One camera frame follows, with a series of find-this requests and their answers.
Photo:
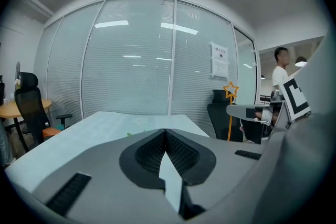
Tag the orange star wand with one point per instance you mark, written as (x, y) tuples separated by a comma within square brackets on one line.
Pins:
[(231, 94)]

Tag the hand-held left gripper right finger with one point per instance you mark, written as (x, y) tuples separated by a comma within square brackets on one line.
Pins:
[(225, 165)]

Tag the table with pale blue cloth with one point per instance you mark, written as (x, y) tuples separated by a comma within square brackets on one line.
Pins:
[(105, 126)]

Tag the black office chair with headrest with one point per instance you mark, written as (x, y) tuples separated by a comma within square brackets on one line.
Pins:
[(29, 107)]

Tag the orange bag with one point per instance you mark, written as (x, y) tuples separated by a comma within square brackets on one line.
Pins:
[(51, 132)]

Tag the frosted glass door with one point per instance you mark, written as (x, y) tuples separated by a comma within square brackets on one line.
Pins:
[(245, 68)]

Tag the round wooden table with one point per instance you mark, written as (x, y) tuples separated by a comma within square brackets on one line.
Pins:
[(10, 110)]

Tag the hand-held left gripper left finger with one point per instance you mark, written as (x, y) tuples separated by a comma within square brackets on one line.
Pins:
[(105, 181)]

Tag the black high-back office chair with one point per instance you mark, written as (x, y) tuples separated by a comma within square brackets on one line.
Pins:
[(221, 118)]

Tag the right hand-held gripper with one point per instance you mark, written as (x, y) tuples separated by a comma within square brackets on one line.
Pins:
[(309, 78)]

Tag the white paper wall notice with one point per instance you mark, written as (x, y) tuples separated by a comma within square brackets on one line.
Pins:
[(220, 60)]

